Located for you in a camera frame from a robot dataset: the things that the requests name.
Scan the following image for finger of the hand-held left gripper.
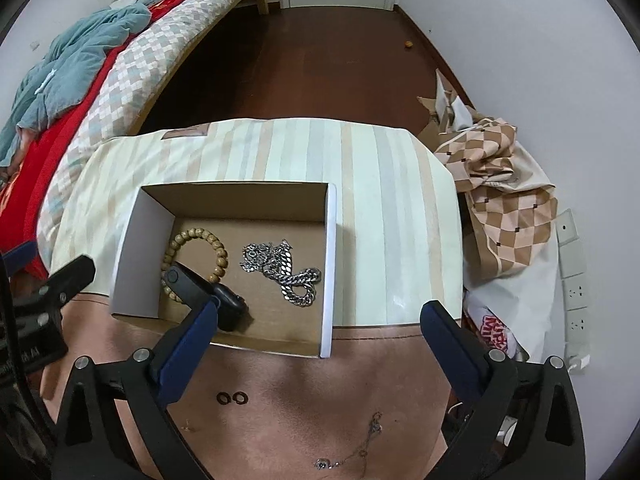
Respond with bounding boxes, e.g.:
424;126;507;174
40;254;96;307
2;240;40;275

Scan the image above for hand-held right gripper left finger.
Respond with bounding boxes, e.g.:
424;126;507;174
50;296;221;480

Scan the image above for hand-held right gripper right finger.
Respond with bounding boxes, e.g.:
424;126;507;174
420;300;586;480

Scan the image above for cardboard box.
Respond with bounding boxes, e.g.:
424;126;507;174
109;181;340;359

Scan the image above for thin silver pendant necklace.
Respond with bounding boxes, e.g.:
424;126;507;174
313;411;385;479

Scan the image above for black smart band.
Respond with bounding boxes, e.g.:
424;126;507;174
164;262;249;332

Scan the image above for checkered brown cloth pile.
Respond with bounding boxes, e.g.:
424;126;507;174
462;140;562;362

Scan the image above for bed with checkered quilt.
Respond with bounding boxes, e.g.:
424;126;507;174
0;0;237;281

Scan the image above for striped table cloth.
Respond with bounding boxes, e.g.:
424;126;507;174
37;117;466;480

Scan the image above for torn cardboard pieces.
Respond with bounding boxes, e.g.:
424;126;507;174
416;67;483;148

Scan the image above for teal blanket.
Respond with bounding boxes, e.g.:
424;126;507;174
0;0;266;168

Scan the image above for checkered pastel quilt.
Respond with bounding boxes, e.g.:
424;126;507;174
37;0;264;261

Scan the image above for wooden bead bracelet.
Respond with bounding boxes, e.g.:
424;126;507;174
161;227;229;304

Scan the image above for thick silver chain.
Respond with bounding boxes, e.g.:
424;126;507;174
241;239;322;307

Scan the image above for wooden bed frame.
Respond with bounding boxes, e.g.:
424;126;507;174
132;0;271;136

